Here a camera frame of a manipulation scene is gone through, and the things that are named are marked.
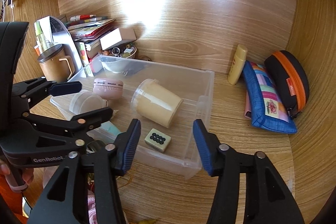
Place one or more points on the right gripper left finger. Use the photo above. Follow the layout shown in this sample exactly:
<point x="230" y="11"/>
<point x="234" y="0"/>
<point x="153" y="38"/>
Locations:
<point x="65" y="197"/>

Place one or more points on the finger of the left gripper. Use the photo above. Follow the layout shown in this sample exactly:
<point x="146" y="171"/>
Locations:
<point x="27" y="94"/>
<point x="78" y="124"/>

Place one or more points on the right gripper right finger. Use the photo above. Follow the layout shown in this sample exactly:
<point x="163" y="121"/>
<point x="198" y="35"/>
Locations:
<point x="267" y="198"/>

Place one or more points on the green white mahjong tile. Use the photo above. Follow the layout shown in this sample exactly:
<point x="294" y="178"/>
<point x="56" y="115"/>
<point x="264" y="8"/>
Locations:
<point x="157" y="140"/>

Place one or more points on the white round jar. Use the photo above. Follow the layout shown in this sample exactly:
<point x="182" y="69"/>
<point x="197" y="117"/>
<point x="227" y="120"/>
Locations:
<point x="86" y="101"/>

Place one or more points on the teal eraser block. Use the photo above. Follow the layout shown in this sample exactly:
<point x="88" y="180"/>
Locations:
<point x="110" y="128"/>

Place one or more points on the brown mug with lid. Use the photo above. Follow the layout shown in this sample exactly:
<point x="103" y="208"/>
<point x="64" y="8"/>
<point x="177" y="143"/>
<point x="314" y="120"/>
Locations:
<point x="56" y="65"/>

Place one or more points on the silver file holder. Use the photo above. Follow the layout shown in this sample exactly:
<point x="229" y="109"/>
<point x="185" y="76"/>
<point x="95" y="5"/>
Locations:
<point x="50" y="31"/>

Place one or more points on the fruit pattern box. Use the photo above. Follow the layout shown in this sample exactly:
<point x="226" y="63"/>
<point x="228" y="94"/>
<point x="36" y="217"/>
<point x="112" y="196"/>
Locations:
<point x="84" y="57"/>

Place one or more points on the beige plastic cup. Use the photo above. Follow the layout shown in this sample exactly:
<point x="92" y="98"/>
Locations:
<point x="156" y="103"/>

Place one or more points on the stack of books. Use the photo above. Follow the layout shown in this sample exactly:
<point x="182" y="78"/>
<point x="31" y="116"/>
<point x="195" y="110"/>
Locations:
<point x="90" y="31"/>

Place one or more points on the blue patchwork pouch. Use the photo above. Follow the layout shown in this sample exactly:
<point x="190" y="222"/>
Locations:
<point x="267" y="110"/>

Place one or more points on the bowl of beads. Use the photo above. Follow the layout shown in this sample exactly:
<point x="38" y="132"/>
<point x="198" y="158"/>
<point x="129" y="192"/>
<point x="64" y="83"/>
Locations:
<point x="127" y="51"/>

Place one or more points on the pink notebook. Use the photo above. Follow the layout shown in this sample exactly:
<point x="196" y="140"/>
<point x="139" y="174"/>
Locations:
<point x="247" y="111"/>

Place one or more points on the clear plastic storage bin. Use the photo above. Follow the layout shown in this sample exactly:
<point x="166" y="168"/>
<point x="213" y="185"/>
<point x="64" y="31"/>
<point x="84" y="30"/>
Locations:
<point x="194" y="86"/>

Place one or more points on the white cardboard box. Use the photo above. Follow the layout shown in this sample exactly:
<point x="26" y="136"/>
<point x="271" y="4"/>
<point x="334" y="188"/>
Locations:
<point x="117" y="37"/>

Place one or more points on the black orange zipper case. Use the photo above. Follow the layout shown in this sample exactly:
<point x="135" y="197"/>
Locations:
<point x="290" y="80"/>

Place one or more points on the yellow lotion tube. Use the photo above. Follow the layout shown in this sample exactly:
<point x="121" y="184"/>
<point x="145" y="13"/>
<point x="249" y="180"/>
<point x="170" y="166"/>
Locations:
<point x="237" y="64"/>

